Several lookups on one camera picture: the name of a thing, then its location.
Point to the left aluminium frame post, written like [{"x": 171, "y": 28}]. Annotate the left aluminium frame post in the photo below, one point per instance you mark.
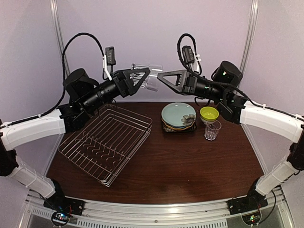
[{"x": 57, "y": 27}]

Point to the yellow dotted scalloped plate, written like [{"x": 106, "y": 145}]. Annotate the yellow dotted scalloped plate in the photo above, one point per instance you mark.
[{"x": 175, "y": 128}]

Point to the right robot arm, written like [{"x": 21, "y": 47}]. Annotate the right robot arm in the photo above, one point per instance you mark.
[{"x": 236, "y": 107}]

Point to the pale striped bowl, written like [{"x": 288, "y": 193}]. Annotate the pale striped bowl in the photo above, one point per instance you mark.
[{"x": 207, "y": 122}]

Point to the aluminium front rail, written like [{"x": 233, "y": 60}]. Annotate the aluminium front rail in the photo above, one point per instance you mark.
[{"x": 209, "y": 214}]

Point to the clear glass cup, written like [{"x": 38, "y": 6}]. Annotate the clear glass cup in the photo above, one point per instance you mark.
[
  {"x": 151, "y": 82},
  {"x": 212, "y": 130}
]

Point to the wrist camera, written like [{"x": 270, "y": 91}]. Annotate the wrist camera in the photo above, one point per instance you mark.
[
  {"x": 108, "y": 63},
  {"x": 191, "y": 59}
]

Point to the black floral square plate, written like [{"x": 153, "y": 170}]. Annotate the black floral square plate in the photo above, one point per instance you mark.
[{"x": 169, "y": 130}]

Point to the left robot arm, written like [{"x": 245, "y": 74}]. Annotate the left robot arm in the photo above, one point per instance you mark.
[{"x": 86, "y": 96}]

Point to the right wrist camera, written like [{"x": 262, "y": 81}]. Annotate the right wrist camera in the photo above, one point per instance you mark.
[{"x": 191, "y": 59}]

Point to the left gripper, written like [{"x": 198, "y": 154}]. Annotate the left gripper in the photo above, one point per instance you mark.
[{"x": 128, "y": 86}]

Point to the blue dotted scalloped plate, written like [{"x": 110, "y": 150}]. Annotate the blue dotted scalloped plate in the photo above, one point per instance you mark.
[{"x": 181, "y": 124}]

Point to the right aluminium frame post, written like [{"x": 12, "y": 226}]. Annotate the right aluminium frame post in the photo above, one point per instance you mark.
[{"x": 252, "y": 23}]

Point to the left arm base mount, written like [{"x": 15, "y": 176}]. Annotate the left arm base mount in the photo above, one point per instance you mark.
[{"x": 66, "y": 205}]

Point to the light teal floral plate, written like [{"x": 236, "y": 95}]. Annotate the light teal floral plate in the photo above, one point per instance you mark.
[{"x": 176, "y": 111}]

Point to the lime green bowl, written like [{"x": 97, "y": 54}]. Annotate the lime green bowl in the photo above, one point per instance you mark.
[{"x": 208, "y": 113}]

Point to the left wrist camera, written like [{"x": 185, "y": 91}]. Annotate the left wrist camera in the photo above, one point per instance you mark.
[{"x": 108, "y": 63}]

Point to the aluminium frame post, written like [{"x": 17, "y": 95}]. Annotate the aluminium frame post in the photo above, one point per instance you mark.
[
  {"x": 252, "y": 23},
  {"x": 57, "y": 27}
]

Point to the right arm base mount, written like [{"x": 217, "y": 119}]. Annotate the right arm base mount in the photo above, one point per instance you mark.
[{"x": 245, "y": 204}]

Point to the wire dish rack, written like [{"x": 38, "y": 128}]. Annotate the wire dish rack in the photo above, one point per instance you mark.
[{"x": 107, "y": 142}]

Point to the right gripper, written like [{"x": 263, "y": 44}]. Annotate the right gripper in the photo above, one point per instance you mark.
[{"x": 184, "y": 77}]

